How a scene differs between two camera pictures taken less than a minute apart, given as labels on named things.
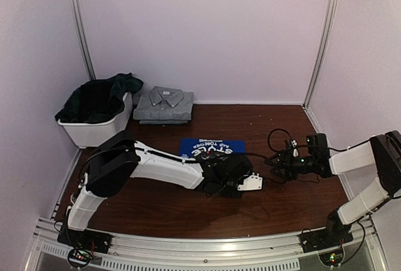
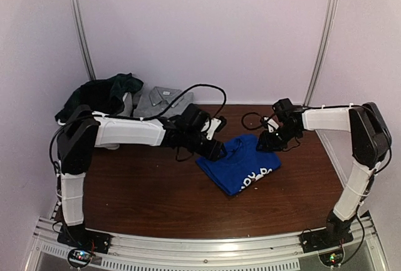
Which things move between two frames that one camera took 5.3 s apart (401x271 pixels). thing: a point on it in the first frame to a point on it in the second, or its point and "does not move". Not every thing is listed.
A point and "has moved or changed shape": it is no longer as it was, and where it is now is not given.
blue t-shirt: [192, 148] has moved or changed shape
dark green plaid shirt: [98, 100] does not move
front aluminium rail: [364, 251] does not move
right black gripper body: [293, 168] to [277, 143]
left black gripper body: [228, 188] to [209, 153]
